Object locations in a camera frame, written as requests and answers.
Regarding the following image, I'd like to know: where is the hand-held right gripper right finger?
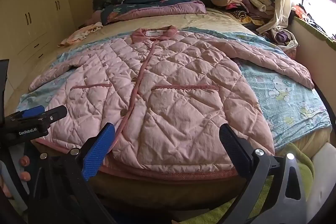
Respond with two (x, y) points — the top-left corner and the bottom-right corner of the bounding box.
(219, 123), (307, 224)

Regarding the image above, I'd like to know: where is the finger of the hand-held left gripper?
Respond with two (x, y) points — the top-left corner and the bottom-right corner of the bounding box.
(37, 105), (68, 125)
(5, 105), (46, 122)

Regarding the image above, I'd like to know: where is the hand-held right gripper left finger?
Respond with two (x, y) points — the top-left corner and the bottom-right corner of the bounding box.
(29, 123), (117, 224)

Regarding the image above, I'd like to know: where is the pink quilted jacket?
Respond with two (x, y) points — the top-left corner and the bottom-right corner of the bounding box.
(28, 25), (315, 179)

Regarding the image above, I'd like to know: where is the bag of clothes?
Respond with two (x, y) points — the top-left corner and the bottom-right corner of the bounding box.
(262, 26), (300, 53)

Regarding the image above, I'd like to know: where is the pile of mixed clothes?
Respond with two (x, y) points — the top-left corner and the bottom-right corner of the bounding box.
(211, 0), (279, 27)

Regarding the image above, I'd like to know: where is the colourful clothes heap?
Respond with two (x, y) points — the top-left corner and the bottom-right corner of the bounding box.
(291, 4), (336, 41)

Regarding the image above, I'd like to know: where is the person's left hand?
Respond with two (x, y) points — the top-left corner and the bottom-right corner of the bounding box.
(0, 156), (31, 199)

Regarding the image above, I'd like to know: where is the green fleece cloth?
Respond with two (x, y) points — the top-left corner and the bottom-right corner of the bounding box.
(171, 143), (315, 224)

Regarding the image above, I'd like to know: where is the light blue cartoon blanket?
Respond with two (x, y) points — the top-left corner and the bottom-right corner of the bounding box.
(17, 27), (332, 151)

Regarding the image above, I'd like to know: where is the small floral cloth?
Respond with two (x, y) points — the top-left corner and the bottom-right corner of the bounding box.
(58, 21), (104, 46)

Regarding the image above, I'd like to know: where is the white rounded object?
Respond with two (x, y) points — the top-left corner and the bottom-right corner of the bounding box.
(306, 142), (336, 220)

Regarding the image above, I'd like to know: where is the cream wardrobe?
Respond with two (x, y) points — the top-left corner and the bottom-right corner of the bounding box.
(0, 0), (77, 71)

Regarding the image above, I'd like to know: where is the bed with beige sheet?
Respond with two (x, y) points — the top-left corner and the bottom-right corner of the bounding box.
(5, 7), (332, 211)

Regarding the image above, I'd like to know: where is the green-edged window ledge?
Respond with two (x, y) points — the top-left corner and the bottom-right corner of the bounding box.
(289, 16), (336, 75)

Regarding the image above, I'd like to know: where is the dark floral quilt pink lining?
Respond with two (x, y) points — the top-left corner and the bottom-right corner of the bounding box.
(92, 0), (207, 26)

